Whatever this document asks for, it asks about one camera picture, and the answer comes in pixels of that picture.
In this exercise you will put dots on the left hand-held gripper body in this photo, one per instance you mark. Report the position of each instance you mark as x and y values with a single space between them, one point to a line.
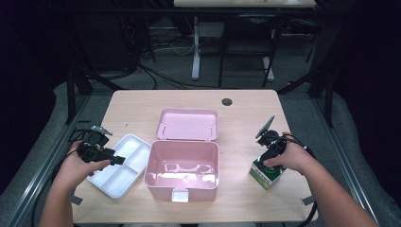
94 151

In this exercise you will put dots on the black metal stand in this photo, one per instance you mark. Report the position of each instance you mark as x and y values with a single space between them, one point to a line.
328 101
71 94

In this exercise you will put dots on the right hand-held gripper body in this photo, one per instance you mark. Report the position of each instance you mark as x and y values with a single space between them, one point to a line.
275 142

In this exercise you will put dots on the aluminium floor rail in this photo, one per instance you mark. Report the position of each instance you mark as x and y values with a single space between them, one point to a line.
34 176
343 164

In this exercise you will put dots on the black chair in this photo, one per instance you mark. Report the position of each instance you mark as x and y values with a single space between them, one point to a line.
252 23

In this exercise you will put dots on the white desk top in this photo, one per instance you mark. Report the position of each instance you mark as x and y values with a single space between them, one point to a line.
242 3

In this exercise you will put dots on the small green box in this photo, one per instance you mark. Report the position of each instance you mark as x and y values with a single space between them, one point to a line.
268 176

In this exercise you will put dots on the person's right hand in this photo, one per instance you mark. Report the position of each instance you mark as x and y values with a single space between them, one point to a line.
293 156

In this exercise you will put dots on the white desk leg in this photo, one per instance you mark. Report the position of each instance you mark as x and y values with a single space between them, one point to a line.
196 56
268 69

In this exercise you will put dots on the white divided tray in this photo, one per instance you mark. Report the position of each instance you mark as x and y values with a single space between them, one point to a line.
116 183

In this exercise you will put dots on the metal table clamp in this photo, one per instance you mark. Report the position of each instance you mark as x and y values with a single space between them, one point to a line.
76 200
308 200

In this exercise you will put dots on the dark round table grommet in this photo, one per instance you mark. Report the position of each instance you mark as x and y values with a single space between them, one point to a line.
227 101

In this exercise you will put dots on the pink storage box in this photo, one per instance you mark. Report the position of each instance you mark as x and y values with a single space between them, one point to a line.
186 124

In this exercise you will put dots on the person's left hand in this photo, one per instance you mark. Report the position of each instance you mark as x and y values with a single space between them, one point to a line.
74 171

